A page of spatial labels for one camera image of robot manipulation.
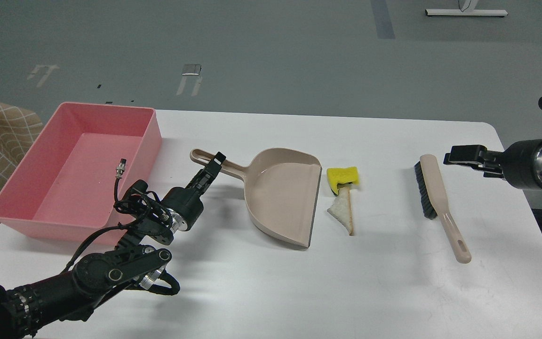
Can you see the metal floor plate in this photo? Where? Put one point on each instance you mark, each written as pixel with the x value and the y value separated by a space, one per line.
pixel 191 69

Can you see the beige plastic dustpan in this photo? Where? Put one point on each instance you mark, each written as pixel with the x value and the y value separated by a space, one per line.
pixel 281 189

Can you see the white bread slice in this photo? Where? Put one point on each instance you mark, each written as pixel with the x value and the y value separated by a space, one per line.
pixel 341 209

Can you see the white table leg base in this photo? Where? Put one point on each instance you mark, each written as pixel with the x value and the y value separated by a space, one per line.
pixel 467 9

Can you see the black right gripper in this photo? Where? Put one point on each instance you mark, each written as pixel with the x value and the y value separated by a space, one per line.
pixel 518 162

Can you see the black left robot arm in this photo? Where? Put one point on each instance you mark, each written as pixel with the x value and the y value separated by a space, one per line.
pixel 131 256

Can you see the beige hand brush black bristles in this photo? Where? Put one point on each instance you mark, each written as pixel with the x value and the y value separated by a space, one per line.
pixel 435 204

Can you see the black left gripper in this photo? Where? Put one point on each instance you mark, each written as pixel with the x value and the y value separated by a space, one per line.
pixel 185 201

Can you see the yellow green sponge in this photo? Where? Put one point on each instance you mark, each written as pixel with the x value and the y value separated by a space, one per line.
pixel 341 176

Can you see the pink plastic bin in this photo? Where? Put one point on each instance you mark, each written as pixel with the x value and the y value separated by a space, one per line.
pixel 63 187

